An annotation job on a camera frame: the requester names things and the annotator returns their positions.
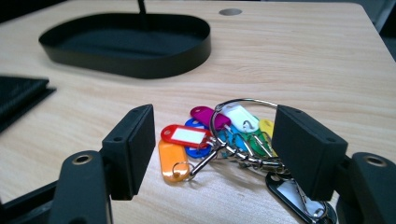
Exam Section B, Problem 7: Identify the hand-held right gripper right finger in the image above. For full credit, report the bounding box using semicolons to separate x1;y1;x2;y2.
271;105;348;202

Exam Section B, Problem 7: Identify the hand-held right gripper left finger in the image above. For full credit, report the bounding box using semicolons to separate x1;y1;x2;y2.
101;104;156;201

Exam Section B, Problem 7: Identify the key ring with coloured tags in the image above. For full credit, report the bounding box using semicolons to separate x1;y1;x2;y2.
158;98;339;224

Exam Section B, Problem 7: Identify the black key stand with tray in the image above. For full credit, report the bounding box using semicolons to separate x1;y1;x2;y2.
38;0;212;79

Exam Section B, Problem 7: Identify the grey round table cap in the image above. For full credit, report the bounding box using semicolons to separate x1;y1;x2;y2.
219;7;243;17

